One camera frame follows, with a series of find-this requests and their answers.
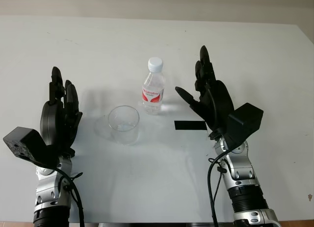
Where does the clear plastic water bottle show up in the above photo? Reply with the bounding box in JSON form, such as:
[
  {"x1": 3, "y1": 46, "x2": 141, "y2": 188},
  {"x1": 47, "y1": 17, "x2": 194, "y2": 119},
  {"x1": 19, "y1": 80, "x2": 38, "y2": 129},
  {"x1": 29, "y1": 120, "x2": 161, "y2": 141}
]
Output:
[{"x1": 141, "y1": 57, "x2": 165, "y2": 115}]

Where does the clear plastic cup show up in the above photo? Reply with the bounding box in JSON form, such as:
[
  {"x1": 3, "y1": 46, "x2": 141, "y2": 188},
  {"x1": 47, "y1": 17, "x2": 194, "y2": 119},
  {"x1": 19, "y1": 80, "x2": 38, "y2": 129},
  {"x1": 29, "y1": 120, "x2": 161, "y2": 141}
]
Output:
[{"x1": 107, "y1": 105, "x2": 140, "y2": 146}]

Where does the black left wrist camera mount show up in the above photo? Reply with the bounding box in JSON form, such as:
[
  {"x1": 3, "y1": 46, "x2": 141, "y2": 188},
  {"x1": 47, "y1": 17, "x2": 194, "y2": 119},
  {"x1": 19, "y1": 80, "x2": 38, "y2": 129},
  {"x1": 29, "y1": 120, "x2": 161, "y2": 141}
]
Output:
[{"x1": 2, "y1": 127, "x2": 60, "y2": 168}]

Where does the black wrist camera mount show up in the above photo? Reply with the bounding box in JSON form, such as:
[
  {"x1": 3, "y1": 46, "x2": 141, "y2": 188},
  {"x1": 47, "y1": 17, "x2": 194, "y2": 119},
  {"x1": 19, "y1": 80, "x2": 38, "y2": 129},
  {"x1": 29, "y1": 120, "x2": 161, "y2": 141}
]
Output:
[
  {"x1": 227, "y1": 103, "x2": 264, "y2": 151},
  {"x1": 2, "y1": 127, "x2": 60, "y2": 168}
]

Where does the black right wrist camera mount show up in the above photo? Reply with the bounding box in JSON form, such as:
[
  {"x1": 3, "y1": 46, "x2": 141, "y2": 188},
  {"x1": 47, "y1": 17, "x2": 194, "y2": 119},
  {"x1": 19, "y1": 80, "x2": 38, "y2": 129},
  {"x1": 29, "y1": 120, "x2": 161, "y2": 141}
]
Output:
[{"x1": 227, "y1": 103, "x2": 264, "y2": 151}]

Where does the black tape strip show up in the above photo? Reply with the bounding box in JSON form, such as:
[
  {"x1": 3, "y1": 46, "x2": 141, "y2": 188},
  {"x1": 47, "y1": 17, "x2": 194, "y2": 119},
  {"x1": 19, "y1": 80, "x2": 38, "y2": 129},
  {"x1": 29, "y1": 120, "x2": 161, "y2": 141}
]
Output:
[{"x1": 174, "y1": 120, "x2": 207, "y2": 131}]

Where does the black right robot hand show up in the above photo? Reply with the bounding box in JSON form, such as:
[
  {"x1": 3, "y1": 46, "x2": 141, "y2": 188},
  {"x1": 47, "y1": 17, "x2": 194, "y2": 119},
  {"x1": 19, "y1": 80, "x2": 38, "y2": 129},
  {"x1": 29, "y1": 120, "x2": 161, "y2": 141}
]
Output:
[{"x1": 175, "y1": 45, "x2": 235, "y2": 139}]

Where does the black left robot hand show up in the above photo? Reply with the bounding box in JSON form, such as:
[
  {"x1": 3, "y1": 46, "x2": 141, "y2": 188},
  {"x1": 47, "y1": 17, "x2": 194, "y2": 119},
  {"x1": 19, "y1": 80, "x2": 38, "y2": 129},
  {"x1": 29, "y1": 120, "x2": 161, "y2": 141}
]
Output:
[{"x1": 40, "y1": 66, "x2": 83, "y2": 161}]

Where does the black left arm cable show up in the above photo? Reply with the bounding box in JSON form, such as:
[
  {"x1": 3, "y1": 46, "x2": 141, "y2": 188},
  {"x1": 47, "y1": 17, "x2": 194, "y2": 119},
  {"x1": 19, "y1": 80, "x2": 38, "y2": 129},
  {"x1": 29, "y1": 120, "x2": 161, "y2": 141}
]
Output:
[{"x1": 36, "y1": 160, "x2": 85, "y2": 227}]

